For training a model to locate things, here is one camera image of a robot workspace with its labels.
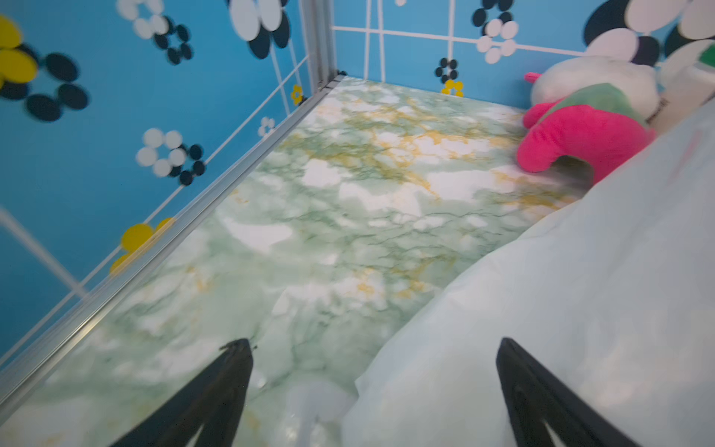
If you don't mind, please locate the pink green plush toy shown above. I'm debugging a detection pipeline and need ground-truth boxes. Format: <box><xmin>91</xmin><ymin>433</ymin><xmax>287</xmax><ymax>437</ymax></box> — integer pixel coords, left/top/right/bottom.
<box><xmin>516</xmin><ymin>83</ymin><xmax>657</xmax><ymax>184</ymax></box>

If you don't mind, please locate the white bottle green cap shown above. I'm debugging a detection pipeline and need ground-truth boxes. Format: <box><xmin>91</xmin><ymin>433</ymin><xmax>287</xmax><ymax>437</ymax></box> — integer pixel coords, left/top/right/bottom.
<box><xmin>650</xmin><ymin>40</ymin><xmax>714</xmax><ymax>135</ymax></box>

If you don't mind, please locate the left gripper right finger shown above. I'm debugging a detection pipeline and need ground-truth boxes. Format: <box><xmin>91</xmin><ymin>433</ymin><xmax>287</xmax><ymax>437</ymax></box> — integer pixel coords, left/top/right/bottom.
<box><xmin>496</xmin><ymin>337</ymin><xmax>638</xmax><ymax>447</ymax></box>

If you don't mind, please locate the white translucent plastic bag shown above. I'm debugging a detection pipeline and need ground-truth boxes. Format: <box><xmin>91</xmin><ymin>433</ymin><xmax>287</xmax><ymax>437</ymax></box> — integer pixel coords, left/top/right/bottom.
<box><xmin>342</xmin><ymin>104</ymin><xmax>714</xmax><ymax>446</ymax></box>

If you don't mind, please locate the white round plush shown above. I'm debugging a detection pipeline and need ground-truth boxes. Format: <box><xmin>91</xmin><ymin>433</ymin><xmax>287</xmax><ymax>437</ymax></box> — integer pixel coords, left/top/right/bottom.
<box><xmin>524</xmin><ymin>56</ymin><xmax>660</xmax><ymax>118</ymax></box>

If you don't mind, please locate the left aluminium corner post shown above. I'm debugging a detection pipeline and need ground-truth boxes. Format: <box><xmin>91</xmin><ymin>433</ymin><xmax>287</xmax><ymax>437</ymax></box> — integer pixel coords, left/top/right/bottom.
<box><xmin>299</xmin><ymin>0</ymin><xmax>338</xmax><ymax>91</ymax></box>

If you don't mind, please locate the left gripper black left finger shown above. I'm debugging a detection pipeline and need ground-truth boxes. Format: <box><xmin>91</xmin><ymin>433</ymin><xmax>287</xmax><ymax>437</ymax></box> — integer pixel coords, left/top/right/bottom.
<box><xmin>114</xmin><ymin>338</ymin><xmax>253</xmax><ymax>446</ymax></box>

